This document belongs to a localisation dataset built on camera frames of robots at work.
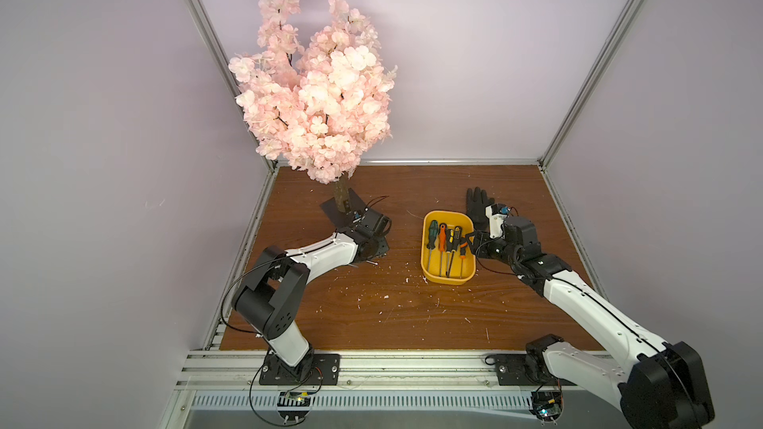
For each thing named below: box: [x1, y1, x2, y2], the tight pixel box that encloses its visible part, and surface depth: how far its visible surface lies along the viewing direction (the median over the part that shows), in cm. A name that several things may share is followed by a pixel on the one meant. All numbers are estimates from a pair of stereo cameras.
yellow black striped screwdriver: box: [446, 228, 455, 279], surface depth 96 cm
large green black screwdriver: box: [426, 219, 440, 273], surface depth 98 cm
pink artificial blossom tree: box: [229, 0, 398, 212], surface depth 62 cm
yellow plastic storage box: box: [420, 209, 476, 286], surface depth 96 cm
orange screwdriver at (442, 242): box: [438, 222, 448, 277], surface depth 97 cm
